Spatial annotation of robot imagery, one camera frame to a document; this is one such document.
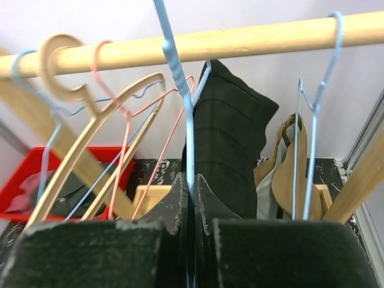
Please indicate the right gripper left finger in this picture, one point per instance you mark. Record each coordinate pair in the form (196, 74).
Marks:
(172, 211)

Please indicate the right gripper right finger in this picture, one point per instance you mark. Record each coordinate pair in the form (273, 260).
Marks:
(207, 207)

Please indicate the tan garment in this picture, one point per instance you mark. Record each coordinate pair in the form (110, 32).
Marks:
(274, 177)

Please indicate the black garment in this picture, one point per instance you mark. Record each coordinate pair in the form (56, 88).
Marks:
(230, 120)

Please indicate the pink wire hanger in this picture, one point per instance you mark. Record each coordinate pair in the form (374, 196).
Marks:
(128, 116)

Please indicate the light blue wire hanger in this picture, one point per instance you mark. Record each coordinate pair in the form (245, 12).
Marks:
(48, 126)

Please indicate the dark striped shirt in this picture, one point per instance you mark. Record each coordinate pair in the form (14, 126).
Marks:
(70, 195)

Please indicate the red plastic bin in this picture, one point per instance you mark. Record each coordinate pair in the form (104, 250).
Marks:
(32, 164)

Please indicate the pink cloth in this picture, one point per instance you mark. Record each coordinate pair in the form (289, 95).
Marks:
(29, 188)

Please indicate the wooden clothes rack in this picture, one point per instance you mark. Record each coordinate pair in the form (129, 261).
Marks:
(65, 54)

